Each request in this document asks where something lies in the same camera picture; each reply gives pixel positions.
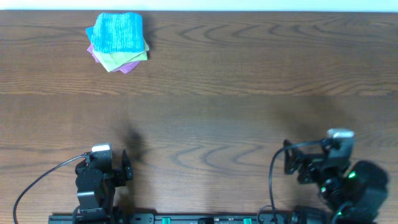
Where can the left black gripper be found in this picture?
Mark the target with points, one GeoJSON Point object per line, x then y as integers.
{"type": "Point", "coordinates": [125, 173]}

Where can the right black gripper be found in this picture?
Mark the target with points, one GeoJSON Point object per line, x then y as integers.
{"type": "Point", "coordinates": [311, 163]}

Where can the blue microfiber cloth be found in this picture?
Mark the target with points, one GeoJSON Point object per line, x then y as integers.
{"type": "Point", "coordinates": [117, 32]}

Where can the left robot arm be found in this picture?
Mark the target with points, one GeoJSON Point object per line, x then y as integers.
{"type": "Point", "coordinates": [96, 183]}

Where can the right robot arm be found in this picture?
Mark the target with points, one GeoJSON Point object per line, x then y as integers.
{"type": "Point", "coordinates": [353, 193]}

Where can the purple folded cloth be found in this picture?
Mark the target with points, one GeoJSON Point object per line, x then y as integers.
{"type": "Point", "coordinates": [126, 68]}

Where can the green folded cloth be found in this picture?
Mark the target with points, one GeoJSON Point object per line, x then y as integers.
{"type": "Point", "coordinates": [115, 60]}

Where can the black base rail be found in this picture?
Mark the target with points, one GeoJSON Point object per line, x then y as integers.
{"type": "Point", "coordinates": [265, 218]}

